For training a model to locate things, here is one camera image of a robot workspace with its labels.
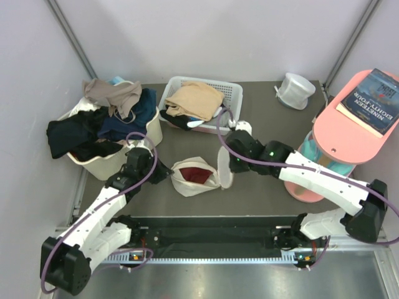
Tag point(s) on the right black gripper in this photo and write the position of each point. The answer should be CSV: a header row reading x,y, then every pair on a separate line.
x,y
233,167

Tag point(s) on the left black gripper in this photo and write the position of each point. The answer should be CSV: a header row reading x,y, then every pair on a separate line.
x,y
163,172

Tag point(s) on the dark red bra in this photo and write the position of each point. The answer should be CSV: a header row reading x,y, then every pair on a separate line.
x,y
195,175

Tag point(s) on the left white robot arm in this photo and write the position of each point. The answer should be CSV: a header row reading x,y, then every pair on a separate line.
x,y
69,260

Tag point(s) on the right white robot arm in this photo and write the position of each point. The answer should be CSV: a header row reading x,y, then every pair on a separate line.
x,y
361,209

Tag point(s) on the cream laundry hamper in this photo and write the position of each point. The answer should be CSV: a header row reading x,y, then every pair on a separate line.
x,y
103,168

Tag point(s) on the grey garment in basket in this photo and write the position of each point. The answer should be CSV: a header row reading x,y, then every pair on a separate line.
x,y
223,122

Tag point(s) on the black white sock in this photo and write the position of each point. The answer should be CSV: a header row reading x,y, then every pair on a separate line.
x,y
187,123

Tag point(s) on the white perforated plastic basket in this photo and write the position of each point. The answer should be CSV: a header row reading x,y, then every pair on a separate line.
x,y
233,98

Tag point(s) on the teal item under table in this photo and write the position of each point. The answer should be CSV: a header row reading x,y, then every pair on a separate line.
x,y
310,150

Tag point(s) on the beige folded garment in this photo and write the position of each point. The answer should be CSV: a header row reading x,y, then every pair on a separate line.
x,y
195,99

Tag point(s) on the taupe garment on hamper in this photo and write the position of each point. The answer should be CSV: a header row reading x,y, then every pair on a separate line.
x,y
120,98

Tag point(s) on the black garment pile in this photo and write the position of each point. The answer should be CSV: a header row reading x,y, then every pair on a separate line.
x,y
77,135

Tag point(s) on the pink two-tier side table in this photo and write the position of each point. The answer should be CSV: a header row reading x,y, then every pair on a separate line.
x,y
340,139

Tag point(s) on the dark blue paperback book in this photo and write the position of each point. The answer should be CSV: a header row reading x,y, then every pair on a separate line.
x,y
373,103

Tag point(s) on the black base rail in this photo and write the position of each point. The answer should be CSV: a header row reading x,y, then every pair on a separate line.
x,y
203,237

